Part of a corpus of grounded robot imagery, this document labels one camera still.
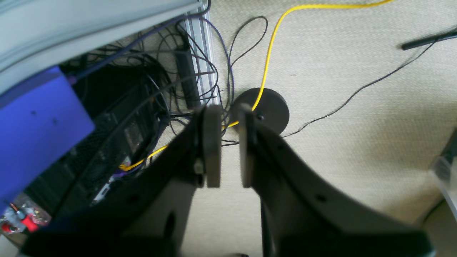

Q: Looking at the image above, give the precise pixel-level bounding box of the black computer case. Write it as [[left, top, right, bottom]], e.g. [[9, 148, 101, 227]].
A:
[[24, 64, 170, 218]]

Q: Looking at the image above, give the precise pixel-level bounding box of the blue box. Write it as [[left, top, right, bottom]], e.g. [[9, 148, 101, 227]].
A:
[[0, 66, 95, 211]]

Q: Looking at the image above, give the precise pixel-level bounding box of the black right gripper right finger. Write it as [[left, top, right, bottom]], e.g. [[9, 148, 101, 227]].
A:
[[238, 104, 436, 257]]

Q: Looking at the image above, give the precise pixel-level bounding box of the aluminium frame rail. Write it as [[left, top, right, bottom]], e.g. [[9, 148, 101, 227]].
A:
[[175, 0, 220, 110]]

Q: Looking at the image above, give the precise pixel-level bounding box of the black round floor base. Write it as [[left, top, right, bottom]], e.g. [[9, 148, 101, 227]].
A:
[[230, 88, 290, 134]]

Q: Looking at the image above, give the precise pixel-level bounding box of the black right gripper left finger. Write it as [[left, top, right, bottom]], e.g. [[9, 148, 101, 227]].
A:
[[21, 105, 222, 257]]

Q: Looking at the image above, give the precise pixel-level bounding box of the yellow floor cable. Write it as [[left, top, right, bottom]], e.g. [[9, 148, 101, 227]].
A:
[[119, 0, 393, 171]]

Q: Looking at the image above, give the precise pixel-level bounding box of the black thin floor cable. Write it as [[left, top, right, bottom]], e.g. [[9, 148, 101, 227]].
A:
[[281, 42, 436, 138]]

